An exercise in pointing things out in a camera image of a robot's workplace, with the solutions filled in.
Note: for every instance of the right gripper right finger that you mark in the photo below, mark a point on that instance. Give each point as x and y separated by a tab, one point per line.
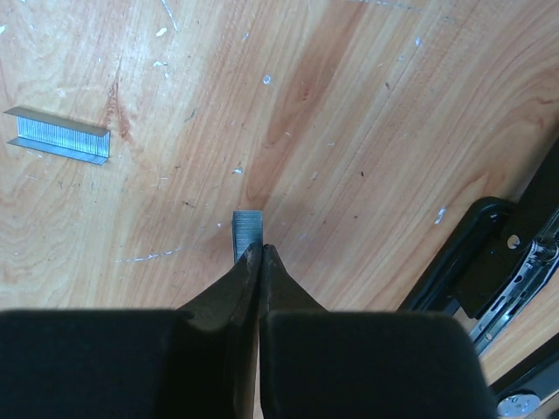
320	364

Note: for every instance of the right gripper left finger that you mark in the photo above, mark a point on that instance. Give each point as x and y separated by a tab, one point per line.
197	361

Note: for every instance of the grey staple strip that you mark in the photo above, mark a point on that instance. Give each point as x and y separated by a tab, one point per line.
54	135
247	229

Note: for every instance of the black stapler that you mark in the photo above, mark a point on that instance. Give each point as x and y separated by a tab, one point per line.
498	257
521	390

